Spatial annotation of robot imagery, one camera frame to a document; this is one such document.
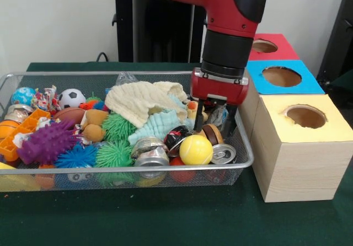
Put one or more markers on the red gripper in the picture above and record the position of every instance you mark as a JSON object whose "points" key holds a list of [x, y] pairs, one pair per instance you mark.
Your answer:
{"points": [[219, 87]]}

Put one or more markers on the clear blue-printed plastic packet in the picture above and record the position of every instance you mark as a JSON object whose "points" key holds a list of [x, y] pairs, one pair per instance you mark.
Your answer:
{"points": [[217, 116]]}

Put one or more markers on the small toy hamburger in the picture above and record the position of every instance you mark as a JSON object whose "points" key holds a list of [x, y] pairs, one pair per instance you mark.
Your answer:
{"points": [[213, 135]]}

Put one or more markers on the cream knitted cloth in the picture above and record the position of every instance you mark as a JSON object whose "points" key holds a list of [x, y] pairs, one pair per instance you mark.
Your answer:
{"points": [[135, 102]]}

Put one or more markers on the purple spiky ball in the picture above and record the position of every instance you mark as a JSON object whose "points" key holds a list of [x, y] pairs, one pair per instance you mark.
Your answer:
{"points": [[47, 144]]}

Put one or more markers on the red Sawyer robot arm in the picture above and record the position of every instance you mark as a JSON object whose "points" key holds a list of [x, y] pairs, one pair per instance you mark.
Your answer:
{"points": [[226, 14]]}

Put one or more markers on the wooden box with three holes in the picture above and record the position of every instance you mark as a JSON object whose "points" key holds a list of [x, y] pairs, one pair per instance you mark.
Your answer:
{"points": [[300, 158]]}

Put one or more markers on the clear shallow mesh bin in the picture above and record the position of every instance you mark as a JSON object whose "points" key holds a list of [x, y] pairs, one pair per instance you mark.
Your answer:
{"points": [[110, 174]]}

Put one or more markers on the yellow tennis ball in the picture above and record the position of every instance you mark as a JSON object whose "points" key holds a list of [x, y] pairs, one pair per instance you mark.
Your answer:
{"points": [[196, 149]]}

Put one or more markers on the silver can with pull tab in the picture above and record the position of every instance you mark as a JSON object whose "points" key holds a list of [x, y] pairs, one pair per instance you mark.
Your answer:
{"points": [[223, 154]]}

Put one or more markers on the light teal cloth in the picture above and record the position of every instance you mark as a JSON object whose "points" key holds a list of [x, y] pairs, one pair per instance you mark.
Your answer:
{"points": [[157, 126]]}

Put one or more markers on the crushed silver can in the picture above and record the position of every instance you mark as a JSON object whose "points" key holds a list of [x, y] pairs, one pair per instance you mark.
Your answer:
{"points": [[150, 152]]}

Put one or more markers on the green spiky ball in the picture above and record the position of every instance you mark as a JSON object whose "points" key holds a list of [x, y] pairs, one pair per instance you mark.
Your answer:
{"points": [[114, 154]]}

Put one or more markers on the dark green table cloth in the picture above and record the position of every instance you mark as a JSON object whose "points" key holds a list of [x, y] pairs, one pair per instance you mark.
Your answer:
{"points": [[165, 218]]}

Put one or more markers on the small soccer ball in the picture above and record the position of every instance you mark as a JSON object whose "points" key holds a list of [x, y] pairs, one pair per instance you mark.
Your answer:
{"points": [[71, 98]]}

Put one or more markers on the black side stand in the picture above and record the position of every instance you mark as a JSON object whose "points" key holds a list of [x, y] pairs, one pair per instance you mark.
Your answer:
{"points": [[342, 36]]}

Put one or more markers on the small orange basketball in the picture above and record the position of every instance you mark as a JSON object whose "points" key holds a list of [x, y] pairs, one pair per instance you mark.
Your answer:
{"points": [[6, 129]]}

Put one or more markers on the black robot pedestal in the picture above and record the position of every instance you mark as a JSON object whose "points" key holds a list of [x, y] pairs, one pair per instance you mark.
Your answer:
{"points": [[138, 25]]}

